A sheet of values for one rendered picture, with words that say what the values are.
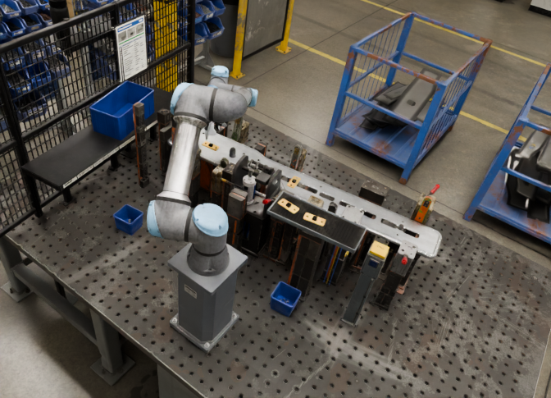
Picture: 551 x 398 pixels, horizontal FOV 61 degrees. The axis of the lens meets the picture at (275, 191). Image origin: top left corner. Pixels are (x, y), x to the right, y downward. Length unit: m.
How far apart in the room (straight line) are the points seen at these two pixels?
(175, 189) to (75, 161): 0.78
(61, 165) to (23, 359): 1.12
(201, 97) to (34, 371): 1.77
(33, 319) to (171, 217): 1.61
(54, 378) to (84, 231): 0.81
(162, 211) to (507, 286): 1.77
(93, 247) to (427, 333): 1.55
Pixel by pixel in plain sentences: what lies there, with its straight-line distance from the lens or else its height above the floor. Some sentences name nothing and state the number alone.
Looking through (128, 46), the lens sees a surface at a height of 1.32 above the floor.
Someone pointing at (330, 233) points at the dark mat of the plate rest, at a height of 1.16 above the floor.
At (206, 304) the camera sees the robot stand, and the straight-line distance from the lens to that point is 1.74.
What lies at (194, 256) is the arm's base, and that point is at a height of 1.16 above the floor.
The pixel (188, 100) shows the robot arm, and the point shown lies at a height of 1.57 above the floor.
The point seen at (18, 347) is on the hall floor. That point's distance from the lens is 2.93.
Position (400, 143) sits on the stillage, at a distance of 4.27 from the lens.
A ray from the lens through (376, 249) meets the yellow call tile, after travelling 1.79.
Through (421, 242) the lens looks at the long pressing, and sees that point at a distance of 2.13.
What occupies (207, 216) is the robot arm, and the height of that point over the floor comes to 1.33.
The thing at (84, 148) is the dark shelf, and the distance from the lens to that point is 2.32.
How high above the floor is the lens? 2.41
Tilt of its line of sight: 41 degrees down
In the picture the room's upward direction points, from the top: 10 degrees clockwise
